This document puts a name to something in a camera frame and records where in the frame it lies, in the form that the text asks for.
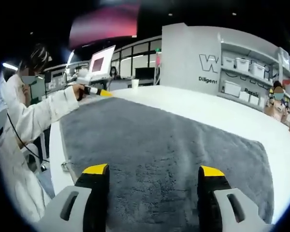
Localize black monitor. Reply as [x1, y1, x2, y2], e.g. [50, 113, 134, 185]
[134, 67, 156, 80]

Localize person's left hand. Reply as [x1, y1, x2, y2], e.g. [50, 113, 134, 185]
[72, 84, 85, 102]

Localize white projection screen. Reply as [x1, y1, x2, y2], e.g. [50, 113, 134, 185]
[88, 44, 116, 80]

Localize person's head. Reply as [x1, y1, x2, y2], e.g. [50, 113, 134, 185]
[18, 43, 53, 85]

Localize person in white coat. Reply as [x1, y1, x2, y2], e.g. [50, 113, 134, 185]
[0, 72, 80, 223]

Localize grey fluffy towel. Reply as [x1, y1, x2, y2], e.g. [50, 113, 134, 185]
[59, 97, 274, 232]

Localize person's legs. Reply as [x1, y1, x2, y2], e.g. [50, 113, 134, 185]
[36, 166, 56, 200]

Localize black cable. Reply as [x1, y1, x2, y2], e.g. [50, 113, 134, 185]
[6, 112, 50, 163]

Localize ceiling light strip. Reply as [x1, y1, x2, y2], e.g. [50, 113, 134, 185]
[66, 49, 76, 71]
[2, 62, 19, 71]

